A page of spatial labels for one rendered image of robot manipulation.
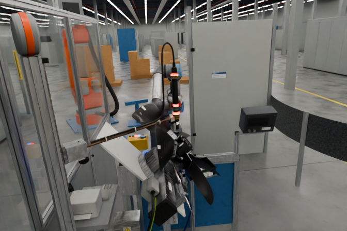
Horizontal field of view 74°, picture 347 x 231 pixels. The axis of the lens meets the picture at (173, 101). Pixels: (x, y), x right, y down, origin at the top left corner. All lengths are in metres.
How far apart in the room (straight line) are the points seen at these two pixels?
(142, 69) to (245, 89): 7.69
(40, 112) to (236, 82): 2.78
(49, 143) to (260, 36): 2.96
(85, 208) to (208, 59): 2.41
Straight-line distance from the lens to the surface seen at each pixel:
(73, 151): 1.15
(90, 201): 1.49
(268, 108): 2.02
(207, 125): 3.48
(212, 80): 3.31
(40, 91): 1.04
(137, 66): 10.67
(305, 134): 3.04
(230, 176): 2.19
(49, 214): 1.46
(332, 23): 11.83
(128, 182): 1.44
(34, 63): 1.03
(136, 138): 1.87
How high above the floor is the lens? 1.85
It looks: 16 degrees down
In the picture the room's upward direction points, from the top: 3 degrees counter-clockwise
